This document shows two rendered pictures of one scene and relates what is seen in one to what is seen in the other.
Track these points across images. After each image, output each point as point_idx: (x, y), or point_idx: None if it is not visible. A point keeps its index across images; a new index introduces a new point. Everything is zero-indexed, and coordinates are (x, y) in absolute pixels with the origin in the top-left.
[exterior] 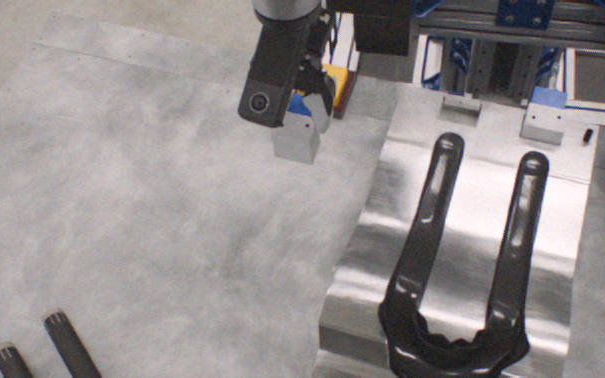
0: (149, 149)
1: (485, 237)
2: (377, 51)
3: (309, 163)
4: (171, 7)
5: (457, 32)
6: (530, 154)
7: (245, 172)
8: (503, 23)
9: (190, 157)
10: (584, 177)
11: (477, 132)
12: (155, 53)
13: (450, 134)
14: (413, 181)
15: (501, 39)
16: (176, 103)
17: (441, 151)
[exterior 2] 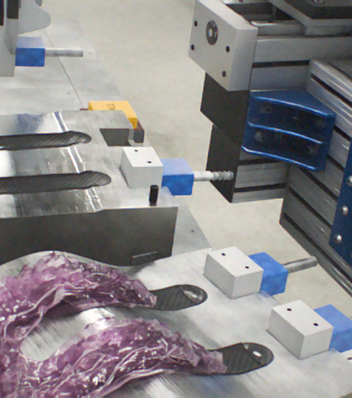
0: None
1: None
2: (215, 184)
3: None
4: (297, 274)
5: (304, 240)
6: (103, 176)
7: None
8: (333, 243)
9: None
10: (102, 204)
11: (102, 148)
12: (78, 61)
13: (88, 137)
14: (19, 130)
15: (332, 273)
16: (35, 76)
17: (65, 138)
